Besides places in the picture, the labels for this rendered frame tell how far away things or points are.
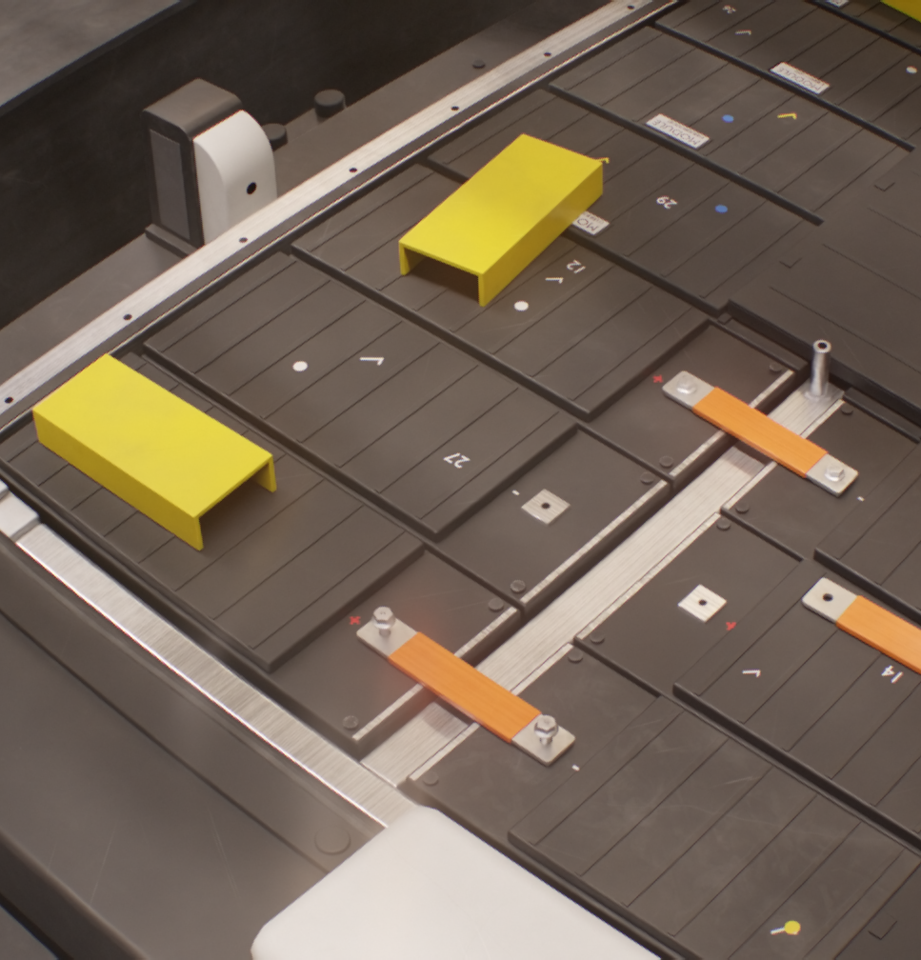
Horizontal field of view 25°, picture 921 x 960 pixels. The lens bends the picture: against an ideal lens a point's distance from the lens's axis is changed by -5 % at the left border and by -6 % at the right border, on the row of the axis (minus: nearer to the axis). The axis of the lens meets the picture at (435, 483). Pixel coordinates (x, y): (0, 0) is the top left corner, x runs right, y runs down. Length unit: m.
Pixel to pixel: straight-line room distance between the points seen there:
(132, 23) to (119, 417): 0.75
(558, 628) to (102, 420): 0.32
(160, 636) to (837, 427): 0.47
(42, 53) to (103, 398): 0.70
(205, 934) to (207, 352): 0.56
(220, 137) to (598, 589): 0.55
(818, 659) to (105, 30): 1.08
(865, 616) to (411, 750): 0.28
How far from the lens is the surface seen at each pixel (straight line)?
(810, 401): 1.46
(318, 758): 1.24
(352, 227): 1.57
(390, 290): 1.51
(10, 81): 2.02
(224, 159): 1.69
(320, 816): 1.07
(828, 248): 1.55
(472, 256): 1.49
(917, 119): 1.73
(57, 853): 1.08
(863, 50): 1.82
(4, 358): 1.71
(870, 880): 1.17
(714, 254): 1.55
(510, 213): 1.53
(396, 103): 1.94
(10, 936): 1.19
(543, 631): 1.30
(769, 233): 1.57
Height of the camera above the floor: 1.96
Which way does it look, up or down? 44 degrees down
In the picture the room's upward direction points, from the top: 3 degrees counter-clockwise
